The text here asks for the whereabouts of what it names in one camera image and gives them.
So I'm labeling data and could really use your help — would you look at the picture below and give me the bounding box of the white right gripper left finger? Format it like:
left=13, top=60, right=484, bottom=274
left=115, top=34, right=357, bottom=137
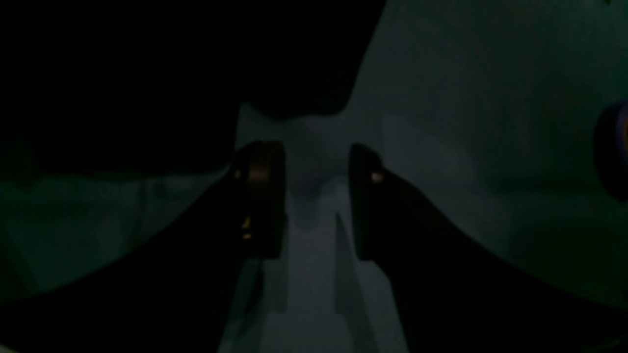
left=1, top=141, right=286, bottom=353

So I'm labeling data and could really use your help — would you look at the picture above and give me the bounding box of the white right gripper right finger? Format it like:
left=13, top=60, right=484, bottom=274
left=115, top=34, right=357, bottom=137
left=348, top=144, right=627, bottom=353

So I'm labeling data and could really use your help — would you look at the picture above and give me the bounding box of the black t-shirt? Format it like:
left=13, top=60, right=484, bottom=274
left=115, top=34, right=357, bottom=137
left=1, top=0, right=385, bottom=175

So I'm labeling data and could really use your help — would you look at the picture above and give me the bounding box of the purple tape roll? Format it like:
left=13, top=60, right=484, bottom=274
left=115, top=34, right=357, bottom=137
left=594, top=101, right=628, bottom=202

